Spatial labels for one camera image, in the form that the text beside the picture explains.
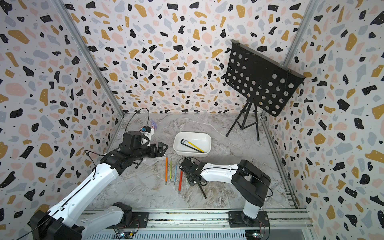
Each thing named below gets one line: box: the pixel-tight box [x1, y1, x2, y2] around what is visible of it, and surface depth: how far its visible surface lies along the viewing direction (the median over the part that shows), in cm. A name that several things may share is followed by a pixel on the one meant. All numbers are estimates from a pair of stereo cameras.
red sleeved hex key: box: [178, 170, 184, 195], surface depth 88 cm
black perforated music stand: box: [225, 39, 306, 141], surface depth 78 cm
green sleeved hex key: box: [169, 158, 173, 182], surface depth 92 cm
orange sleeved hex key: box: [164, 155, 169, 186], surface depth 94 cm
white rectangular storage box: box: [173, 131, 212, 158], surface depth 104 cm
